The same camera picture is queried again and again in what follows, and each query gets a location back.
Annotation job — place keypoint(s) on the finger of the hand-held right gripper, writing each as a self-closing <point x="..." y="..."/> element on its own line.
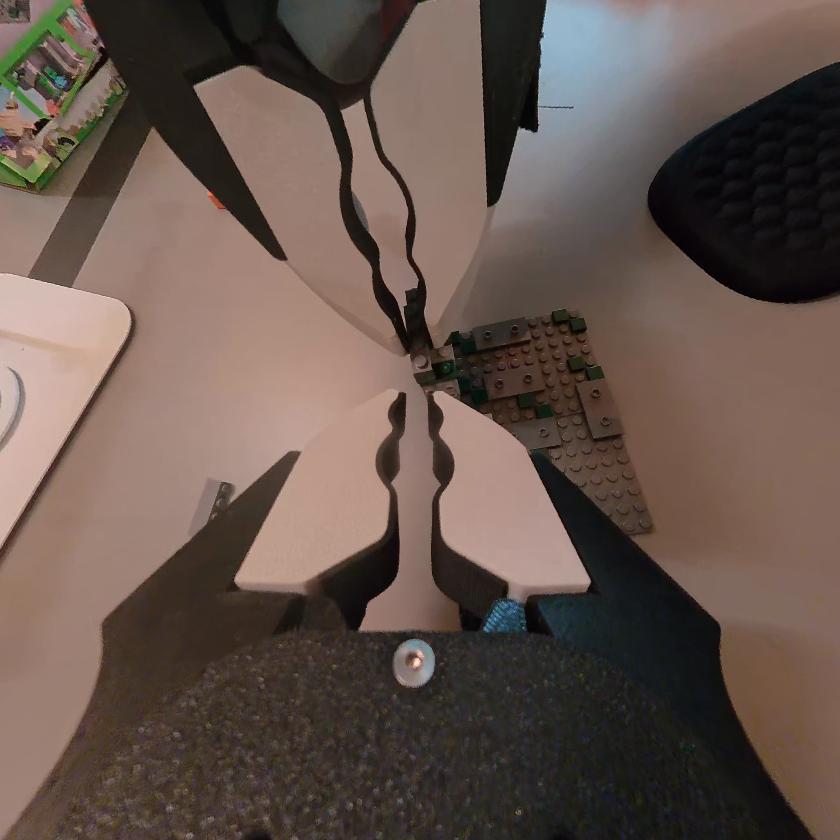
<point x="289" y="190"/>
<point x="446" y="131"/>

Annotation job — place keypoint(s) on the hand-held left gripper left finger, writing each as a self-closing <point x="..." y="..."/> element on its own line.
<point x="321" y="512"/>

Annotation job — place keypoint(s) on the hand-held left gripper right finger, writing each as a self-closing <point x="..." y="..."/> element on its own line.
<point x="512" y="512"/>

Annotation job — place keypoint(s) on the grey brick baseplate model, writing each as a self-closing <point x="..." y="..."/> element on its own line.
<point x="558" y="420"/>

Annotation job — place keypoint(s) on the grey brick tower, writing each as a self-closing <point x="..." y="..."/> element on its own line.
<point x="433" y="371"/>

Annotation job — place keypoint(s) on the dark grey studded brick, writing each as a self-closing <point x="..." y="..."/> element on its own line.
<point x="415" y="321"/>
<point x="220" y="502"/>

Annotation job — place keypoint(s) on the orange teal brick figure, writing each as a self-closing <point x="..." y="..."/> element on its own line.
<point x="214" y="199"/>

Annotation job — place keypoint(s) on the colourful printed box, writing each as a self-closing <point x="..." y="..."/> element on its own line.
<point x="46" y="98"/>

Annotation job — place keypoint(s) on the white plastic tray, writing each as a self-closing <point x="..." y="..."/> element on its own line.
<point x="46" y="394"/>

